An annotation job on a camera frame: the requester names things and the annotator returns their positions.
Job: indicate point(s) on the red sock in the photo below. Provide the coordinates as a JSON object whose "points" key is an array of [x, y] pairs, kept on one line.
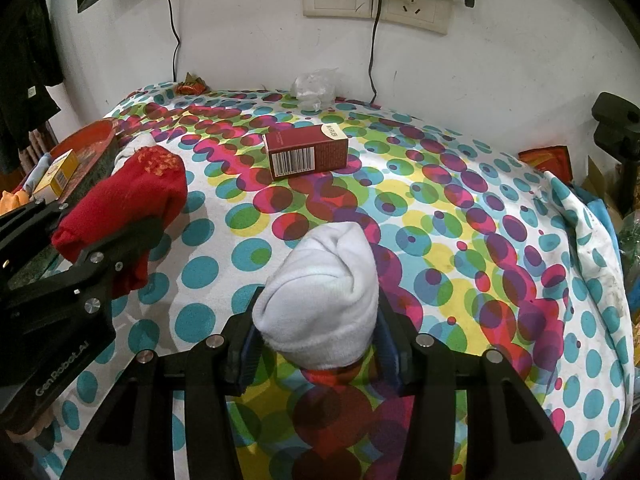
{"points": [[135, 195]]}

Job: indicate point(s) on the clear bag of snacks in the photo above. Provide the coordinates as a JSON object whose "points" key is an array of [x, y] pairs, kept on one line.
{"points": [[631, 270]]}

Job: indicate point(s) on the clear plastic wrap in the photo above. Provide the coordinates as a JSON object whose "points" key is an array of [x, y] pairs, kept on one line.
{"points": [[315, 87]]}

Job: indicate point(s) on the dark hanging garment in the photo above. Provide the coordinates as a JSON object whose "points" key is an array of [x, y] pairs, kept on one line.
{"points": [[25, 85]]}

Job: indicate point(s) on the small yellow box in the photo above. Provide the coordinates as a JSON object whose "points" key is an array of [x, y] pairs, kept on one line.
{"points": [[60, 170]]}

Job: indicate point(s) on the dark red box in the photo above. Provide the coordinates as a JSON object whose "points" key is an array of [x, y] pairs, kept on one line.
{"points": [[320, 152]]}

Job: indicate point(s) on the red packet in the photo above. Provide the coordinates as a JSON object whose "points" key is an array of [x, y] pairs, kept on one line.
{"points": [[545, 160]]}

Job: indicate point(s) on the white sock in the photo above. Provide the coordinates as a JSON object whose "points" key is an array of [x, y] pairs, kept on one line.
{"points": [[320, 300]]}

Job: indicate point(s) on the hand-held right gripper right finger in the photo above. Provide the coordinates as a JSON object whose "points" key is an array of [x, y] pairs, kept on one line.
{"points": [[387, 350]]}

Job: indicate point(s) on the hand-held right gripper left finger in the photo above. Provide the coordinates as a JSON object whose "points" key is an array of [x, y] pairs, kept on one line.
{"points": [[248, 355]]}

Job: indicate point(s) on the white power outlet plate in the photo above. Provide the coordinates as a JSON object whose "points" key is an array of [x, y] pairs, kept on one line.
{"points": [[415, 15]]}

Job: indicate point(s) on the red round tray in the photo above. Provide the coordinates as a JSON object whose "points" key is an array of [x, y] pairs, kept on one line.
{"points": [[87, 137]]}

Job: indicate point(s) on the orange toy pig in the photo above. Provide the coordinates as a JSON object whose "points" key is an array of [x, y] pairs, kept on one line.
{"points": [[11, 202]]}

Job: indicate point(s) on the polka dot bed sheet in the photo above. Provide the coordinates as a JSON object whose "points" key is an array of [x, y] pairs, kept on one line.
{"points": [[450, 260]]}

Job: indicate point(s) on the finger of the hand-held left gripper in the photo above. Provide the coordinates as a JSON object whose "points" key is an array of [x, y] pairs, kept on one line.
{"points": [[100, 270], [30, 225]]}

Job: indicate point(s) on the red orange candy wrapper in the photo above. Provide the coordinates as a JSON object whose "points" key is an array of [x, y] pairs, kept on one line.
{"points": [[191, 84]]}

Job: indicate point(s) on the black clamp mount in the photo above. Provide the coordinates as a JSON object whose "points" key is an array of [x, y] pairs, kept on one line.
{"points": [[617, 130]]}

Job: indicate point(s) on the light blue sock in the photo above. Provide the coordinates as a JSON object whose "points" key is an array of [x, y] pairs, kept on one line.
{"points": [[40, 171]]}

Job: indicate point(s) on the blue cloth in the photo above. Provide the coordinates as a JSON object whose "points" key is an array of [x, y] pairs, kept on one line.
{"points": [[600, 210]]}

